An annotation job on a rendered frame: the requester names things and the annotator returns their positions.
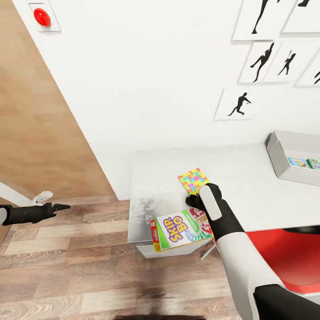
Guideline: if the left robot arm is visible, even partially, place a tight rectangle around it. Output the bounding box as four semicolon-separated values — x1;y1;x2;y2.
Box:
0;191;70;226

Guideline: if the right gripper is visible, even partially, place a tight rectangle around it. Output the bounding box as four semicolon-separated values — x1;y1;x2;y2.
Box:
186;195;204;211

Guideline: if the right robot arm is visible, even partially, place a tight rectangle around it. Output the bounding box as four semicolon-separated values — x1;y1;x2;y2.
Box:
186;184;320;320

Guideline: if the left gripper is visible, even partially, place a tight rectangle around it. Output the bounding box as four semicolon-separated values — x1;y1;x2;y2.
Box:
21;202;70;224

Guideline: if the jigsaw puzzle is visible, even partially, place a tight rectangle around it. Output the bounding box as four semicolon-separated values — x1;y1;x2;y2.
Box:
178;168;211;196

